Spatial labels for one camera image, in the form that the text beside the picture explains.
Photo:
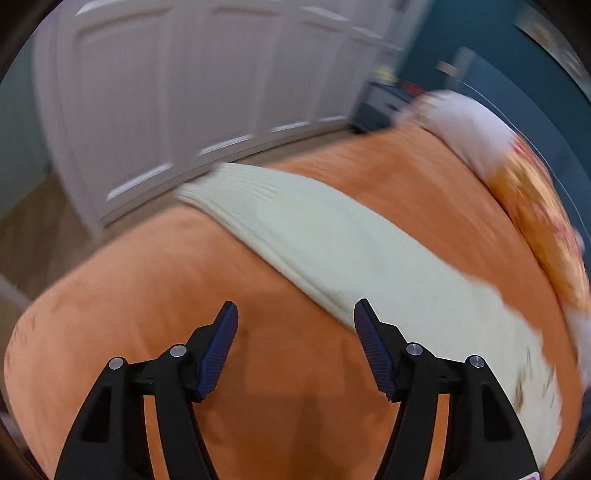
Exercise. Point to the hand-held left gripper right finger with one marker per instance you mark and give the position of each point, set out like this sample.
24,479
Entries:
376,355

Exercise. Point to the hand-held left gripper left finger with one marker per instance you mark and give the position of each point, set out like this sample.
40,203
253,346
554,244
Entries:
217,355

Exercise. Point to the cream knit garment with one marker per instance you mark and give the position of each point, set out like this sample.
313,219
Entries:
346,240

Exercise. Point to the orange bed blanket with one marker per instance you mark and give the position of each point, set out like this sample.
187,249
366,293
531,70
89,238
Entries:
138,286

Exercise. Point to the orange floral quilt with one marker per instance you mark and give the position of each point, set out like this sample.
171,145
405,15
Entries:
531,198

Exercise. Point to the dark blue nightstand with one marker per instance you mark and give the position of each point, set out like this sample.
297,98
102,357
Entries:
374,106

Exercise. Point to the white panelled wardrobe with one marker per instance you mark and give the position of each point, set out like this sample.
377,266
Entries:
161,92

